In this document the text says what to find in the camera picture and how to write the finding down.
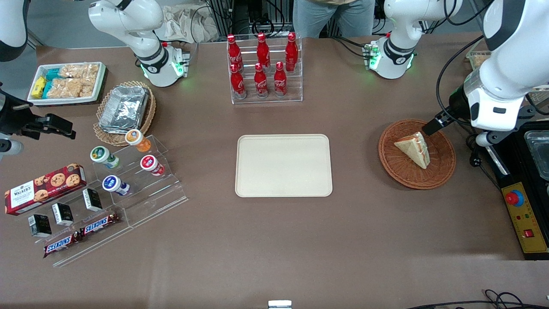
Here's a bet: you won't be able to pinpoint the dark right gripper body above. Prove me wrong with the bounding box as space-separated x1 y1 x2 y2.
0 84 42 139

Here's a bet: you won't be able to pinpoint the triangle sandwich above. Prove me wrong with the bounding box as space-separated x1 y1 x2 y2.
394 132 430 170

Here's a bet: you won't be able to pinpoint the brown wicker basket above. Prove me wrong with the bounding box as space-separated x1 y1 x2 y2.
378 119 457 190

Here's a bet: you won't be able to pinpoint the white rectangular snack tray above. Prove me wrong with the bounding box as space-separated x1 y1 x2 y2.
27 62 107 106

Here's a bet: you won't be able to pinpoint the light wicker basket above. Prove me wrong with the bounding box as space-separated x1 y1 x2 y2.
93 81 157 147

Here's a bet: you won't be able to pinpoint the cream plastic tray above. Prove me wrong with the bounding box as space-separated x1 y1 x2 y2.
235 134 333 198

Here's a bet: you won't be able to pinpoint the rice cracker pack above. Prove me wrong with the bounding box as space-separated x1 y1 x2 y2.
46 78 96 100
58 64 100 80

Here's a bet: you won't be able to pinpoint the yellow snack packet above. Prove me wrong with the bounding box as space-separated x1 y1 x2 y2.
31 76 47 99

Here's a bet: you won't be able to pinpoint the clear container in appliance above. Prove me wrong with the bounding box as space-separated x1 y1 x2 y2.
524 130 549 181

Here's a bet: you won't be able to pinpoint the black appliance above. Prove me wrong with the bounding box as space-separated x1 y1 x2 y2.
489 120 549 261

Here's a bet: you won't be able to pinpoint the cracker pack on rack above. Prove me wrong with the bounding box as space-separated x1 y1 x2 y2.
471 51 492 70

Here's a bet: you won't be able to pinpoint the green lid yogurt cup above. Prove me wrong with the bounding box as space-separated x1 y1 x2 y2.
90 146 121 170

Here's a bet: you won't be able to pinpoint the red Walkers cookie box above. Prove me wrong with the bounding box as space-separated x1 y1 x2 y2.
4 163 87 216

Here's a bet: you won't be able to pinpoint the stacked foil containers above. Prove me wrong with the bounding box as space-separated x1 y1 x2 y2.
99 85 150 134

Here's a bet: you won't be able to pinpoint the blue lid yogurt cup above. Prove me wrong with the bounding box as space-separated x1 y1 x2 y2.
102 175 131 196

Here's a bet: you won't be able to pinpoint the small black box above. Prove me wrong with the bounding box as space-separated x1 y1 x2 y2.
82 188 103 212
51 203 74 227
28 214 52 238

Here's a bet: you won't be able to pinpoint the orange lid yogurt cup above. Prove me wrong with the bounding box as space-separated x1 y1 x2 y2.
125 129 152 153

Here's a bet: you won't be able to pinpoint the red emergency stop button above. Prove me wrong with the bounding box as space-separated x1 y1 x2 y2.
505 190 525 208

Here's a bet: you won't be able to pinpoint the red lid yogurt cup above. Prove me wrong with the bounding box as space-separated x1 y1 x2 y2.
140 155 166 176

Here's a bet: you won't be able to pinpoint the Snickers chocolate bar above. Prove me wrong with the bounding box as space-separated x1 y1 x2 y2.
43 232 81 258
79 212 121 237

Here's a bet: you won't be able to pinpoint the yellow control panel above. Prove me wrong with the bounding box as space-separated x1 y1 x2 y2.
501 182 549 254

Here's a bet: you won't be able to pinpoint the clear acrylic stepped stand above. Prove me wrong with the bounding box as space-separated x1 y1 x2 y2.
26 185 134 268
93 134 190 229

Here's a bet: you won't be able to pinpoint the clear acrylic bottle rack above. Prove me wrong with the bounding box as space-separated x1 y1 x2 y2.
226 33 304 105

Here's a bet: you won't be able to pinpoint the person in jeans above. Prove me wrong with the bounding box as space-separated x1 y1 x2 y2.
293 0 376 39

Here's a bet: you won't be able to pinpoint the red cola bottle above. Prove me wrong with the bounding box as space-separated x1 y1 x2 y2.
285 32 299 73
273 61 288 98
253 63 269 99
227 34 244 73
230 64 247 100
256 33 271 72

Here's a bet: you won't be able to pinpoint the beige paper bag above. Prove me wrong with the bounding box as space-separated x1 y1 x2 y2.
163 4 220 43

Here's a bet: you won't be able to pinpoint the white wire shelf rack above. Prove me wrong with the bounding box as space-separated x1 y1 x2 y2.
465 49 549 117

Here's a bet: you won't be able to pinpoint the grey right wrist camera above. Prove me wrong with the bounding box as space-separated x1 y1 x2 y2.
0 137 24 158

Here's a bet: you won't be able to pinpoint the black power cable with plug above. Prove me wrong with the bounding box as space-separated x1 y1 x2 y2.
465 129 503 190

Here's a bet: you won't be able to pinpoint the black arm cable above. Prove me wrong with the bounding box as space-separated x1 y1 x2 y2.
436 35 485 116

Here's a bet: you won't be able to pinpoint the black base cable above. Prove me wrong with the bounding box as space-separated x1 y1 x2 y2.
329 35 370 59

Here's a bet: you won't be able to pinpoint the black floor cable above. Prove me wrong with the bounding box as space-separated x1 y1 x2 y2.
405 289 549 309

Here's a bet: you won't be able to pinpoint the black cable bundle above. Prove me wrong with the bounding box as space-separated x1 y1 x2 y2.
202 0 297 40

